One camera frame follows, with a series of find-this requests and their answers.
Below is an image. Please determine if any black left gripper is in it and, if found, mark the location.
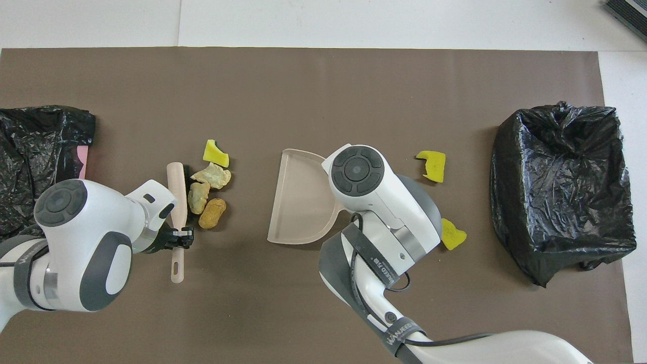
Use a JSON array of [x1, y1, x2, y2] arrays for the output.
[[144, 222, 195, 253]]

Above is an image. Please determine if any brown toy bread roll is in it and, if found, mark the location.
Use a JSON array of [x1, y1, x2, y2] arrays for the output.
[[198, 198, 227, 230]]

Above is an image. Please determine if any pale toy bread piece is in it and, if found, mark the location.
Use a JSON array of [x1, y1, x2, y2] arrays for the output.
[[190, 162, 232, 190], [188, 181, 211, 215]]

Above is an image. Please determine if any yellow sponge wedge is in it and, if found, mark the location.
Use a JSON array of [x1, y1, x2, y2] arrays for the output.
[[203, 140, 230, 168]]

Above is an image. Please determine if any beige plastic dustpan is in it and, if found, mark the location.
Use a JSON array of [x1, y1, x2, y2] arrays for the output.
[[267, 148, 349, 245]]

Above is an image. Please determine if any notched yellow sponge chunk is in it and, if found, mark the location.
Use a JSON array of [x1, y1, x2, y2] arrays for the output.
[[415, 150, 447, 183]]

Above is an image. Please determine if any pink plastic bin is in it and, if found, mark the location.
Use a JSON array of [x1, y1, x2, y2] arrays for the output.
[[77, 146, 93, 180]]

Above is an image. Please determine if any black plastic trash bag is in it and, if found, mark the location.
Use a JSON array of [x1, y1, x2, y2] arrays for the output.
[[490, 101, 637, 288], [0, 105, 97, 238]]

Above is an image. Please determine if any brown table mat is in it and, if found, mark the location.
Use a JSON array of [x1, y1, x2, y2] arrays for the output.
[[0, 48, 632, 364]]

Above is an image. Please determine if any dark ribbed panel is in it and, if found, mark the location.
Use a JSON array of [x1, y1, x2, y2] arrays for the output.
[[604, 0, 647, 43]]

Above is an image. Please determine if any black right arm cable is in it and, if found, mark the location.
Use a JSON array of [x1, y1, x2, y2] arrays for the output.
[[349, 212, 493, 349]]

